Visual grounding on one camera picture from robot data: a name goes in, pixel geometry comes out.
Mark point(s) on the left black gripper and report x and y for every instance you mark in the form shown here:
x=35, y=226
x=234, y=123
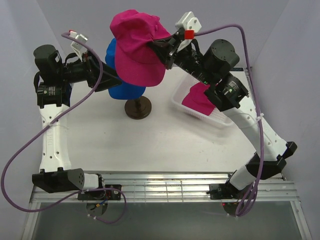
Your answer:
x=90, y=68

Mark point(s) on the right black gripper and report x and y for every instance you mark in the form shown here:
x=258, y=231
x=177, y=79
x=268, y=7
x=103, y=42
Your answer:
x=167, y=49

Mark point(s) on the magenta cap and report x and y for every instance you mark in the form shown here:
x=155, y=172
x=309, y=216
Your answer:
x=197, y=100
x=135, y=62

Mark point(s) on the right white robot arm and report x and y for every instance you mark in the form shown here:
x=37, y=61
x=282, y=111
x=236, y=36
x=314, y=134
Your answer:
x=231, y=97

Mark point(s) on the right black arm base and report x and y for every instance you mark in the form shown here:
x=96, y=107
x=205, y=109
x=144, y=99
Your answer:
x=221, y=191

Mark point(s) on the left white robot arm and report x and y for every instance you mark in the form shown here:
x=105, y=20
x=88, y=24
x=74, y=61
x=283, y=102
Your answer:
x=53, y=86

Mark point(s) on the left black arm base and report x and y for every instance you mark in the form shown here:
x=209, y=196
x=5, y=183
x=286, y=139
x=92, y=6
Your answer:
x=102, y=195

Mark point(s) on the white plastic basket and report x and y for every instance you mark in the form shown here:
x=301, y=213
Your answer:
x=216, y=118

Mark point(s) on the dark round wooden stand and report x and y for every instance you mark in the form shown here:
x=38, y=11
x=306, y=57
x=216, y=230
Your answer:
x=138, y=108

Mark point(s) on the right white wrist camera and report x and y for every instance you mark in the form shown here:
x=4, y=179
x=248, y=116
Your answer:
x=190, y=25

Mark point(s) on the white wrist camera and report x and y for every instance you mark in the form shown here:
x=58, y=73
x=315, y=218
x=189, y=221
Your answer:
x=76, y=47
x=190, y=25

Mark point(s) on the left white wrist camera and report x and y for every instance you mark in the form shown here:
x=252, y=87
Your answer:
x=76, y=47

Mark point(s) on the aluminium frame rails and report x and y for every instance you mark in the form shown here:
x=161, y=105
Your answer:
x=165, y=165

